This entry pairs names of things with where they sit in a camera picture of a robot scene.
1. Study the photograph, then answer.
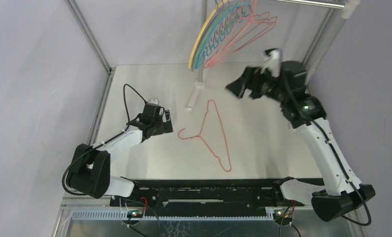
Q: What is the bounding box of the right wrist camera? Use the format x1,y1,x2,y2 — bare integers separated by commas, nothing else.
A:
261,48,282,78

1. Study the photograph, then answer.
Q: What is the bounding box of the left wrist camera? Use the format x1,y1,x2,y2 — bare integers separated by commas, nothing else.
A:
148,98,160,105

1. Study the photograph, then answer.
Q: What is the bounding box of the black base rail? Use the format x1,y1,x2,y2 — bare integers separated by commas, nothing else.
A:
109,178,302,218

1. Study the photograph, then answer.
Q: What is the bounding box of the right aluminium frame post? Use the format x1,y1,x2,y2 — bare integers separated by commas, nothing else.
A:
297,3,339,71

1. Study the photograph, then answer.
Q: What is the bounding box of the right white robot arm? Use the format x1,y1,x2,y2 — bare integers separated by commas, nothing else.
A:
226,61,376,222

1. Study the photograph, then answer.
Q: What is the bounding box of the yellow wavy hanger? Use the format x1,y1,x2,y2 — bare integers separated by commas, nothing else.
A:
188,0,230,71

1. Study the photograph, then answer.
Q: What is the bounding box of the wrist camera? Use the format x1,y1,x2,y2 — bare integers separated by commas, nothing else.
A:
148,98,160,105
261,48,282,78

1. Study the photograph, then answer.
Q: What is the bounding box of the green wavy hanger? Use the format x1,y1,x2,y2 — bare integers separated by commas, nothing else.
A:
192,0,246,70

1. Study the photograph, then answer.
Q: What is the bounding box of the white clothes rack frame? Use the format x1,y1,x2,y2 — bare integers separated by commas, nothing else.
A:
187,0,359,110

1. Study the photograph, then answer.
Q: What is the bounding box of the left aluminium frame post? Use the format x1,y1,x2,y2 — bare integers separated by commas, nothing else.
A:
65,0,113,74

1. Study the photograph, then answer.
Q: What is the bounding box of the left black cable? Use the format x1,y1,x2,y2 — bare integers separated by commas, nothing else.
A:
62,83,149,196

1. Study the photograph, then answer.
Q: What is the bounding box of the teal wavy hanger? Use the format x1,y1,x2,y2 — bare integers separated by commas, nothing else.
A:
195,0,253,70

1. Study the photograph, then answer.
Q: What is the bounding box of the aluminium frame post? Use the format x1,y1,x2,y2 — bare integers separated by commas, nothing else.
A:
297,3,339,71
65,0,113,74

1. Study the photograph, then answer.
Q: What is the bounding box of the right black cable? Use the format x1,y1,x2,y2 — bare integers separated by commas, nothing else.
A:
281,70,372,227

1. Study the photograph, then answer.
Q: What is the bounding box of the black cable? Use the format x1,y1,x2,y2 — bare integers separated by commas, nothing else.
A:
281,70,372,227
62,83,149,196

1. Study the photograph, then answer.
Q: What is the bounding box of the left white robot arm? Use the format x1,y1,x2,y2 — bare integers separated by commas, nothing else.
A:
62,102,173,206

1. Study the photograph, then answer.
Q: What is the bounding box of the pink wire hanger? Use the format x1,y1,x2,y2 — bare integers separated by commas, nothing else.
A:
177,99,233,173
206,0,278,69
204,0,270,69

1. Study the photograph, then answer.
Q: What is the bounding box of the metal hanging rod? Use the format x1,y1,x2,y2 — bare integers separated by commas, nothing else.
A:
275,0,345,9

